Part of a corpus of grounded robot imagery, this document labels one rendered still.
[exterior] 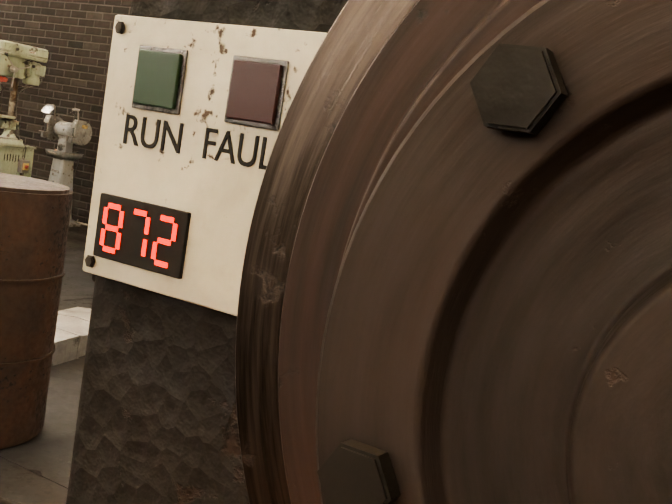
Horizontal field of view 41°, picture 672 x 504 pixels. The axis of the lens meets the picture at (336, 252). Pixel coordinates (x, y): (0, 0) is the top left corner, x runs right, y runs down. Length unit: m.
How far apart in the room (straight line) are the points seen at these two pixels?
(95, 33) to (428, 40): 9.12
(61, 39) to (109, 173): 9.14
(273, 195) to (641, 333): 0.20
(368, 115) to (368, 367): 0.11
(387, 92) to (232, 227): 0.25
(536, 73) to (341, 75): 0.15
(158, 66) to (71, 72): 9.00
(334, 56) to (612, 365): 0.20
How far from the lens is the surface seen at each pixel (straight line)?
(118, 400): 0.67
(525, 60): 0.24
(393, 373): 0.27
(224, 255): 0.57
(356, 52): 0.37
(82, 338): 4.43
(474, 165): 0.25
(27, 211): 3.06
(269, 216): 0.39
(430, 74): 0.34
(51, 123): 9.17
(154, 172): 0.61
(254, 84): 0.56
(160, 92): 0.61
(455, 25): 0.33
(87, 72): 9.44
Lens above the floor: 1.18
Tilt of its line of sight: 7 degrees down
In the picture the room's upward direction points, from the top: 9 degrees clockwise
